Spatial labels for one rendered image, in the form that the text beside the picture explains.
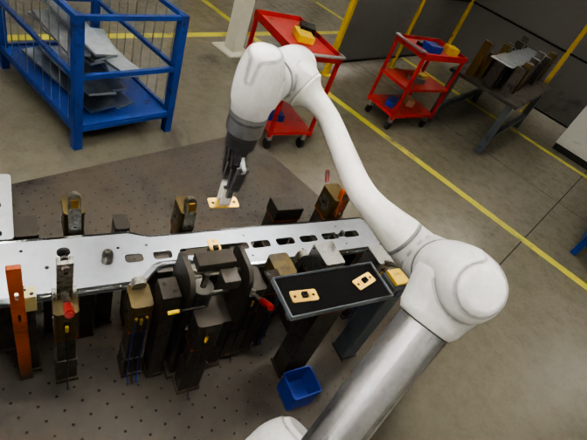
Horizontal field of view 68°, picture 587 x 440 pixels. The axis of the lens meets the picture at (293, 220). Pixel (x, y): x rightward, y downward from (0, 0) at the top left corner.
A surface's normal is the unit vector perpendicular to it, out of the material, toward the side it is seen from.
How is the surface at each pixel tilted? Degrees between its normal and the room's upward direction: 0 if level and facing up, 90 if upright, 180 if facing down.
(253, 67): 80
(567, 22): 90
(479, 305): 44
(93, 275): 0
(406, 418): 0
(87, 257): 0
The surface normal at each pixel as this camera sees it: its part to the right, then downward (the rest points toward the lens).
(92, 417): 0.32, -0.71
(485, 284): 0.10, -0.01
